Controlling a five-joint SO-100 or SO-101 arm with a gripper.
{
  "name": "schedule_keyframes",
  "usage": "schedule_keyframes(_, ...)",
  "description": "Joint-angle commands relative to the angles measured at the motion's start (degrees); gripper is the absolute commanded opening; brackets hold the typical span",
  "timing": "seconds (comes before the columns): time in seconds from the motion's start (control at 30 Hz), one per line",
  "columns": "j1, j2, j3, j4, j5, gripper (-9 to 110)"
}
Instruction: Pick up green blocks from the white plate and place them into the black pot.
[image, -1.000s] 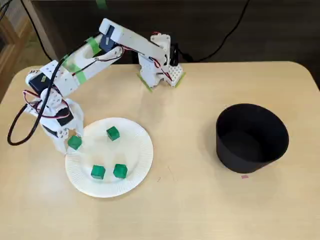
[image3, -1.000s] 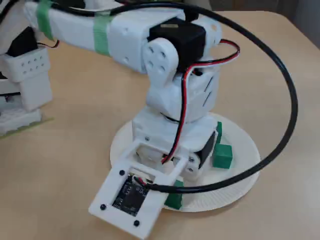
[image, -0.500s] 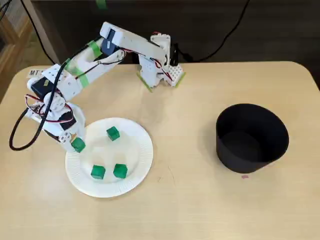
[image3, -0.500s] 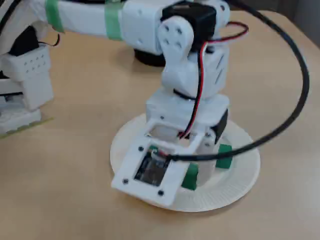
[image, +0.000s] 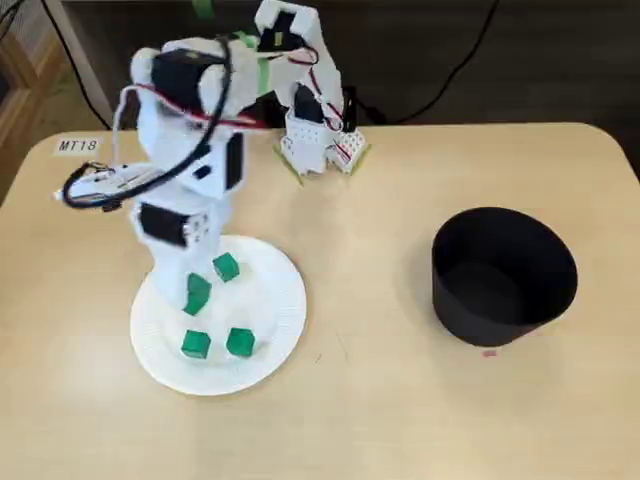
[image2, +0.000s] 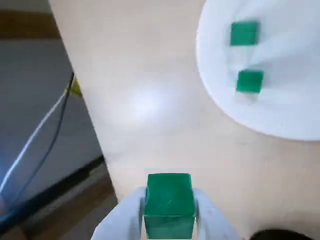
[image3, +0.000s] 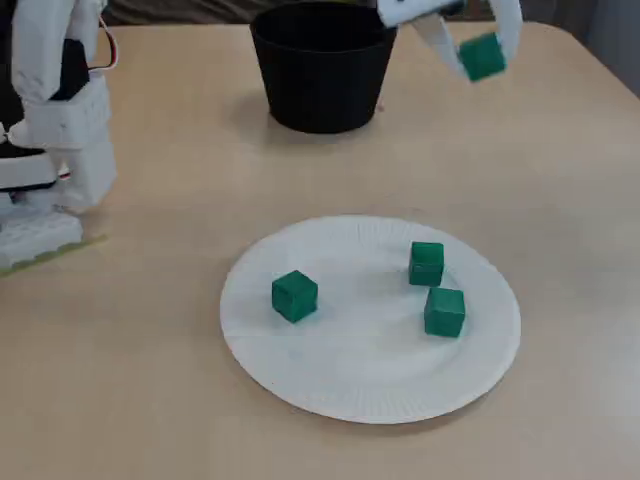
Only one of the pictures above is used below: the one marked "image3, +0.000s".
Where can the white fixed gripper finger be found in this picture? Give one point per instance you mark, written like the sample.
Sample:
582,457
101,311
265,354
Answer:
510,25

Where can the white moving gripper finger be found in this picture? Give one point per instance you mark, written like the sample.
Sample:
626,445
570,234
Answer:
440,40

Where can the green block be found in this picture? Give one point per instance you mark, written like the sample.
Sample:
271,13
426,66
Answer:
444,312
482,57
426,265
295,297

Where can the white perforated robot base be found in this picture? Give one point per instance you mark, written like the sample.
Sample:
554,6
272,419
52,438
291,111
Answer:
35,235

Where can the black pot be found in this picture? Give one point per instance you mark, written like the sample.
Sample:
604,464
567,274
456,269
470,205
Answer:
325,75

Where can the white paper plate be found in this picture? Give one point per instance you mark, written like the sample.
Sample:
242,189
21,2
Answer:
370,360

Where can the yellow-green tape under base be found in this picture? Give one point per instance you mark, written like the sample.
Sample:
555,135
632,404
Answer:
85,245

